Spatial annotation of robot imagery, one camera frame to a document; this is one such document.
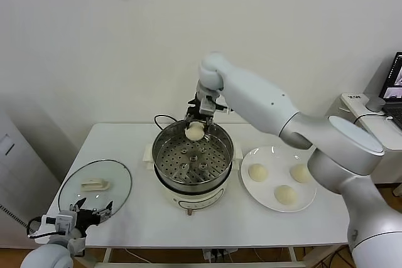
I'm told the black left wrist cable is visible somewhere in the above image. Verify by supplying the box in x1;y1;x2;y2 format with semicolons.
26;216;48;239

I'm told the white table frame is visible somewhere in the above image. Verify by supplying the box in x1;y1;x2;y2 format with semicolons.
80;247;317;268

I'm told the black cooker power cord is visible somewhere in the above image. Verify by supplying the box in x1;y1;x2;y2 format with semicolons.
153;115;180;132

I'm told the white power strip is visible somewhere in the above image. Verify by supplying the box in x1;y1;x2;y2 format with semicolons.
202;248;239;263

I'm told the stainless steel steamer basket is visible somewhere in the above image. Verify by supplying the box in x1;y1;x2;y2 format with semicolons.
152;119;235;193

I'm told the black cable to laptop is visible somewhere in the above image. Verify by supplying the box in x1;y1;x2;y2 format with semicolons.
354;113;393;125

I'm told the white side desk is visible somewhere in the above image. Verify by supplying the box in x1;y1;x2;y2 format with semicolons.
325;92;402;187

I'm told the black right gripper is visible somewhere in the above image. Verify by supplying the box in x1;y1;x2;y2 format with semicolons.
184;92;217;131

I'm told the white floor cabinet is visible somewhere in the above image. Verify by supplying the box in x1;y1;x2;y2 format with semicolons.
0;107;62;247

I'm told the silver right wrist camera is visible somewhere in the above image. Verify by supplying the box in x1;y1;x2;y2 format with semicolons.
199;95;235;115

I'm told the white round plate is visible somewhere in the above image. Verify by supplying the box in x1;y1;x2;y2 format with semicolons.
241;146;317;213

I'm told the black open laptop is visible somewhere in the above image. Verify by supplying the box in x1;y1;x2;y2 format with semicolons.
378;51;402;119

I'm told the white steamed baozi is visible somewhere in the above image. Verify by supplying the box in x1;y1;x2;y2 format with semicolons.
184;122;205;141
289;164;312;184
248;163;269;183
274;185;298;205

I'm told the white electric cooker base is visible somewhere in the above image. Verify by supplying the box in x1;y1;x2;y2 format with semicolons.
143;142;244;217

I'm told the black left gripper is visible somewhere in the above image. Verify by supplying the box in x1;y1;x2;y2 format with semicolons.
70;197;114;230

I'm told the glass pot lid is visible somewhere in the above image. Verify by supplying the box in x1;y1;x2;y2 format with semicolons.
58;159;133;220

